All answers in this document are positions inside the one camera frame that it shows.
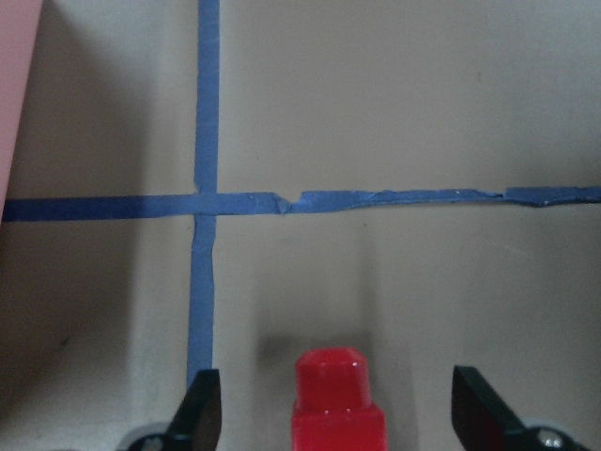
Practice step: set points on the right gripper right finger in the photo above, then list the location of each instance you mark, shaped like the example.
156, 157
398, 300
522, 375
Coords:
482, 420

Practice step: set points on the pink plastic box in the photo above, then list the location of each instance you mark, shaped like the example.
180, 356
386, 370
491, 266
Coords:
19, 27

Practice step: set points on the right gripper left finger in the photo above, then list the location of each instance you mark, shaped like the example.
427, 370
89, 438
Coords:
197, 424

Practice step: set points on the red toy block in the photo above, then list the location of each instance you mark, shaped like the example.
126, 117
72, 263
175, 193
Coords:
334, 409

